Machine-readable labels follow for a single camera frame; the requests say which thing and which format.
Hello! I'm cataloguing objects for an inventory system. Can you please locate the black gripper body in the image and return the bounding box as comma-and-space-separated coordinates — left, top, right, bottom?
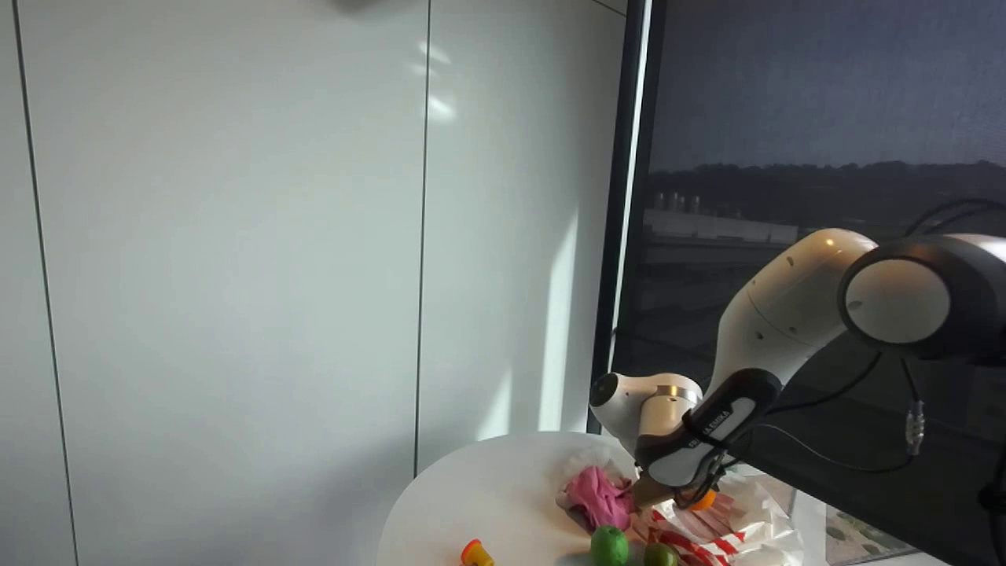
663, 460, 737, 506

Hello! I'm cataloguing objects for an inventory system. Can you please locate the green apple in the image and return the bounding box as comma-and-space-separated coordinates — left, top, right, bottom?
588, 525, 635, 566

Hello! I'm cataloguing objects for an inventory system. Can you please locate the clear plastic bag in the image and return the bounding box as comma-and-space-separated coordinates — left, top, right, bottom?
624, 474, 822, 566

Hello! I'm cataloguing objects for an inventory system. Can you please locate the pink cloth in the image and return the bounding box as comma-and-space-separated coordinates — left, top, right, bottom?
561, 466, 635, 530

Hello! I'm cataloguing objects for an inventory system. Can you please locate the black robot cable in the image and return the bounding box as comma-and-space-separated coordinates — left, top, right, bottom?
731, 196, 1006, 481

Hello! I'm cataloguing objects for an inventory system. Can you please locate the black window frame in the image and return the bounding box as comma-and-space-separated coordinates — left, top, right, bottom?
588, 0, 659, 433

